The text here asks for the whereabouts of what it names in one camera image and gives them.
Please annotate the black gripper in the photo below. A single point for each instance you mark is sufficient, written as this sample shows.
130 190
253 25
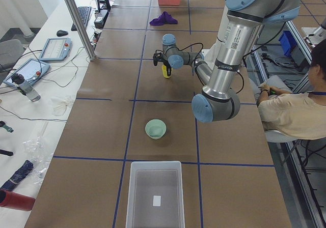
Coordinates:
166 66

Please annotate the yellow plastic cup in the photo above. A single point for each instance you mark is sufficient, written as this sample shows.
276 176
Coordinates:
166 71

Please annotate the purple cloth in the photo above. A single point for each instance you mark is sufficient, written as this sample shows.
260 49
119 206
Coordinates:
164 18

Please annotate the pale green bowl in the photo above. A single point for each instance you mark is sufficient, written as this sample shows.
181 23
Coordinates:
155 128

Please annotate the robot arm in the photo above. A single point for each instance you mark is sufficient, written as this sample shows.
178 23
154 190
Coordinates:
217 101

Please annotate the white plastic box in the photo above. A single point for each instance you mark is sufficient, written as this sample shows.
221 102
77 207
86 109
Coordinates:
155 195

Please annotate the black keyboard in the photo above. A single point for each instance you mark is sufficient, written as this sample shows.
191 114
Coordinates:
84 13

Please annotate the black computer mouse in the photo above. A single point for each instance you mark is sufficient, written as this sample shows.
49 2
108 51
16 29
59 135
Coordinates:
61 33

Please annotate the far teach pendant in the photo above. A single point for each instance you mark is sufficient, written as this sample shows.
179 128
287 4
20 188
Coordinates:
55 49

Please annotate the teach pendant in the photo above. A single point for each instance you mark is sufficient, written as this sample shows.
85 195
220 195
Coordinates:
32 70
55 49

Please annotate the crumpled white cloth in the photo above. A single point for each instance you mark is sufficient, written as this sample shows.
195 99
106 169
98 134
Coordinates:
60 104

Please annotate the near teach pendant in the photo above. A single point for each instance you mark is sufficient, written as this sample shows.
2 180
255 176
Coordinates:
32 70

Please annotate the blue storage bin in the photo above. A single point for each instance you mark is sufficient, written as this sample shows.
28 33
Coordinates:
288 43

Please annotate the clear water bottle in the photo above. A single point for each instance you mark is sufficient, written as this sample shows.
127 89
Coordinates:
25 87

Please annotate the seated person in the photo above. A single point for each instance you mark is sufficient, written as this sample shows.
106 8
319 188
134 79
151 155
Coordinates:
299 115

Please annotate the clear plastic wrap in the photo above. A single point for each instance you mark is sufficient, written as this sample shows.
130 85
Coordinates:
39 156

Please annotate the folded blue umbrella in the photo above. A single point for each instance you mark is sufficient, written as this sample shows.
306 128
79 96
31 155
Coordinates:
18 176

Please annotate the red bottle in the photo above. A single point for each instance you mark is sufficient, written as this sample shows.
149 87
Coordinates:
16 201

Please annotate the aluminium frame post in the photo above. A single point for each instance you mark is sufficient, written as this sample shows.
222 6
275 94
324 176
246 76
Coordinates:
72 8

